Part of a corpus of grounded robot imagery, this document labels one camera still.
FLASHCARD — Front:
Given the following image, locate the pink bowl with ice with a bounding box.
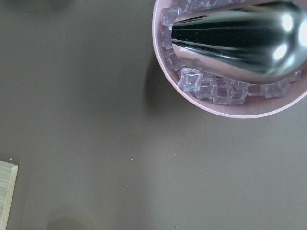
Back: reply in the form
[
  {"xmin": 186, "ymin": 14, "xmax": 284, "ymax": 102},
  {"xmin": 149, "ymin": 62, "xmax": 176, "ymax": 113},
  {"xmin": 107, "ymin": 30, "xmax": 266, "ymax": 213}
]
[{"xmin": 152, "ymin": 0, "xmax": 307, "ymax": 119}]

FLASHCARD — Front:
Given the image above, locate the steel ice scoop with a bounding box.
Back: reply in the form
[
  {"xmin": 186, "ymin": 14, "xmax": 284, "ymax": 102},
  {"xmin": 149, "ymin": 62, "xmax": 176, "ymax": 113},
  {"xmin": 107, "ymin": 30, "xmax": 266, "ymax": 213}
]
[{"xmin": 171, "ymin": 0, "xmax": 307, "ymax": 84}]

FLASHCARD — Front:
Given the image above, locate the wooden cutting board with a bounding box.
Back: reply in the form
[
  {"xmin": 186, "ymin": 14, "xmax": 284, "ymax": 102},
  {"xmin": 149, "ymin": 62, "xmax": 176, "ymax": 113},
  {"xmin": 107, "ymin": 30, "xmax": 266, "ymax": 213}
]
[{"xmin": 0, "ymin": 161, "xmax": 18, "ymax": 230}]

